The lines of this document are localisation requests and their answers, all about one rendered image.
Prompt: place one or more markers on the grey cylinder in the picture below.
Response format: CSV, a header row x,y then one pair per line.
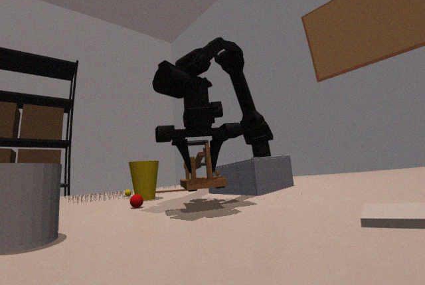
x,y
29,205

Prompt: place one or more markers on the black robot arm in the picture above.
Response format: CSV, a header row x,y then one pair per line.
x,y
182,81

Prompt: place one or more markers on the yellow tapered cup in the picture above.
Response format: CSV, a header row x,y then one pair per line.
x,y
144,178

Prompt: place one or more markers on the red ball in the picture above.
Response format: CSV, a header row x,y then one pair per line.
x,y
136,201

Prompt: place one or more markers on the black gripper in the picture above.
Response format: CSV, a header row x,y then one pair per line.
x,y
219,135

